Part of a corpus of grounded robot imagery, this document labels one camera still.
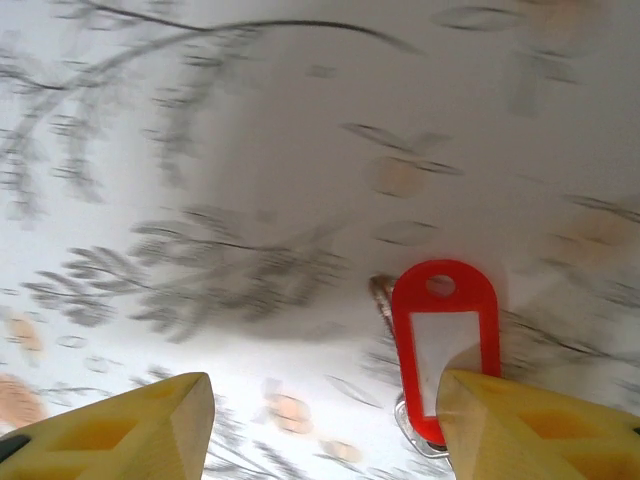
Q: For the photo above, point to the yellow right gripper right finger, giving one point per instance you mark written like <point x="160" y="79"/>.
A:
<point x="540" y="440"/>

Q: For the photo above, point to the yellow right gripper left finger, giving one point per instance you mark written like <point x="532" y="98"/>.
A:
<point x="100" y="435"/>

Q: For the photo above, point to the floral printed tablecloth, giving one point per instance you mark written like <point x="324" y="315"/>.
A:
<point x="250" y="150"/>

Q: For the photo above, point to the red plastic key tag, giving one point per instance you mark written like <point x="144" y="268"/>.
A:
<point x="470" y="295"/>

